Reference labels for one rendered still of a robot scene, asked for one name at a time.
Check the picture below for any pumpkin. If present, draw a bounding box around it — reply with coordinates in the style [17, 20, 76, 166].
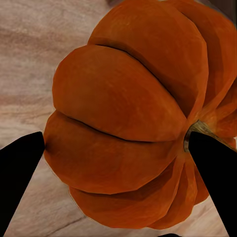
[43, 0, 237, 230]

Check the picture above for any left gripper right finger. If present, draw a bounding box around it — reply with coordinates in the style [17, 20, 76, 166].
[188, 131, 237, 237]

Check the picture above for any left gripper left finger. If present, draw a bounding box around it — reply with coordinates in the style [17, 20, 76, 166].
[0, 131, 45, 237]

